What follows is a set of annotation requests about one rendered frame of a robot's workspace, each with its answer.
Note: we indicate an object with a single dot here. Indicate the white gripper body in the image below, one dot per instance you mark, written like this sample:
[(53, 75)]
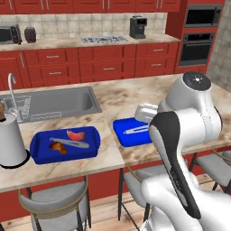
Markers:
[(145, 112)]

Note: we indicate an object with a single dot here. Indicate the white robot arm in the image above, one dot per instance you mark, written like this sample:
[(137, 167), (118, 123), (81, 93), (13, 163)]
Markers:
[(192, 120)]

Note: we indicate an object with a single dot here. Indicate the blue tray with tongs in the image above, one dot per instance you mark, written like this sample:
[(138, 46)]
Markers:
[(132, 140)]

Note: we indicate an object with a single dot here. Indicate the pink raw steak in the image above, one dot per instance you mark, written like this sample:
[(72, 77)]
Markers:
[(75, 135)]

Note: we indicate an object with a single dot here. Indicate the red counter base panel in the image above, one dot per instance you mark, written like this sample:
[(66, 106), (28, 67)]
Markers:
[(103, 186)]

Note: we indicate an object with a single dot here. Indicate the brown chicken drumstick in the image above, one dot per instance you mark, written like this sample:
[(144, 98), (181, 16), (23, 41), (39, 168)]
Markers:
[(57, 147)]

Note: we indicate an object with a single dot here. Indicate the blue tray with food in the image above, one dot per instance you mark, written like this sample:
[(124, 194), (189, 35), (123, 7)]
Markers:
[(39, 150)]

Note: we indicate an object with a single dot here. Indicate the silver tongs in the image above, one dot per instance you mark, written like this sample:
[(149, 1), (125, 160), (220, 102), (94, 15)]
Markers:
[(136, 130)]

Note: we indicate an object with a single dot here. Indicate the red lower cupboards run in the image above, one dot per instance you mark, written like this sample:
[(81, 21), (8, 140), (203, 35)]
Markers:
[(99, 64)]

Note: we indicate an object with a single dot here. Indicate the red cupboards run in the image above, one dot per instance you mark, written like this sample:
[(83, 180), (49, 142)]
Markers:
[(90, 5), (99, 64)]

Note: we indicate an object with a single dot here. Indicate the grey stool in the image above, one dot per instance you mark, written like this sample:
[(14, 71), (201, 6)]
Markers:
[(135, 183), (215, 168), (54, 198)]

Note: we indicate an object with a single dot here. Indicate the silver knife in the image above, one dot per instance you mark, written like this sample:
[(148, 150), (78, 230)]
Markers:
[(73, 143)]

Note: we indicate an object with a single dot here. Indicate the black built-in oven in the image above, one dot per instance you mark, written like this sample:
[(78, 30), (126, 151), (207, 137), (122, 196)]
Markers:
[(195, 49)]

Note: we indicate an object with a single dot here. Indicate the grey sink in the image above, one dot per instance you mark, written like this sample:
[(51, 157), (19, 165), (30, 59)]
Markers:
[(63, 102)]

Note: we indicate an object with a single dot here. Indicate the silver gas hob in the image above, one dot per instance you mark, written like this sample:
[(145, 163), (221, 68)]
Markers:
[(103, 39)]

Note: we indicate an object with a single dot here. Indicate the black coffee machine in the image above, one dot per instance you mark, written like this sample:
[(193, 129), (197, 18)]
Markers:
[(137, 27)]

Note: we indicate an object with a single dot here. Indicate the red tall oven cabinet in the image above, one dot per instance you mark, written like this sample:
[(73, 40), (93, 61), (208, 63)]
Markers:
[(174, 21)]

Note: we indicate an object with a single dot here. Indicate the black microwave oven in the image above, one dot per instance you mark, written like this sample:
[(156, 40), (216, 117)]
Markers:
[(203, 15)]

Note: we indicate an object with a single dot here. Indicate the red upper cupboards run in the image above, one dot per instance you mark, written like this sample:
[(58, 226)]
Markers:
[(90, 5)]

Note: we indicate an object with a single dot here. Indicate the silver tap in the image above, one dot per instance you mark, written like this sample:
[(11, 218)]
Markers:
[(12, 90)]

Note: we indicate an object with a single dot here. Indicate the white paper towel roll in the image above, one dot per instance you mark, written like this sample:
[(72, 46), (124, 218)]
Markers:
[(10, 141)]

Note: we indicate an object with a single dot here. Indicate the dark brown jar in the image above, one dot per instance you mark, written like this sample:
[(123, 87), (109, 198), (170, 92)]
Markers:
[(30, 34)]

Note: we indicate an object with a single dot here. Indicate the black paper towel holder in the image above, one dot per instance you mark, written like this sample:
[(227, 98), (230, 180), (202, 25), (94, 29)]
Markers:
[(2, 110)]

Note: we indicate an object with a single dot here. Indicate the silver toaster oven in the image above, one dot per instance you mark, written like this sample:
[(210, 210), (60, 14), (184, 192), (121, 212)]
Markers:
[(9, 34)]

